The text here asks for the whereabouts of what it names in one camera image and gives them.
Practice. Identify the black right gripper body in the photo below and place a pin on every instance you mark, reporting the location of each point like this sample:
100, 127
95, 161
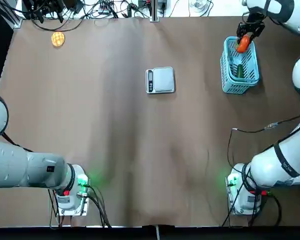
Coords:
255, 22

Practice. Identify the orange-red tomato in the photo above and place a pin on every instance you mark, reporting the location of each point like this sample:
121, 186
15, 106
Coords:
243, 44

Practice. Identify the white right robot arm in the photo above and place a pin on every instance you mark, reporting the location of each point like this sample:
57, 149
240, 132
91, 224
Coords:
277, 165

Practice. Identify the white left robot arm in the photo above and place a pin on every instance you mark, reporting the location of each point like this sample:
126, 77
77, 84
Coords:
10, 165

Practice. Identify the light blue plastic basket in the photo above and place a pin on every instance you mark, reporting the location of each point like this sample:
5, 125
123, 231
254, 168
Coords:
236, 87

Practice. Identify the silver digital kitchen scale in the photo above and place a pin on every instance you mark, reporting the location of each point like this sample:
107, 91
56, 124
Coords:
163, 80

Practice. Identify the green cucumber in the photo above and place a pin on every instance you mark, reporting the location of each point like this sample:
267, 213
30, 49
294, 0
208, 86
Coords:
240, 71

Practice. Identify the grey usb hub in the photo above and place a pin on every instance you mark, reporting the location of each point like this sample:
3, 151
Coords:
103, 11

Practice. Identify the black power adapter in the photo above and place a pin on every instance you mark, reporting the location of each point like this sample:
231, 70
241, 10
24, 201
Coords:
73, 5

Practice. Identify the round golden waffle bread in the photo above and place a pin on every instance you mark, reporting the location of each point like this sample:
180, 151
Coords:
58, 39

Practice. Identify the black box with red logo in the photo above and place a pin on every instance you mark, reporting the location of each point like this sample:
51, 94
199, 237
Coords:
42, 6

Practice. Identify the aluminium profile post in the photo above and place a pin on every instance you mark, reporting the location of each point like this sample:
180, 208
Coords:
154, 10

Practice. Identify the aluminium frame rail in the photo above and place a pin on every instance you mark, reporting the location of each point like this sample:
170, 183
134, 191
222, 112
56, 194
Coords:
15, 18

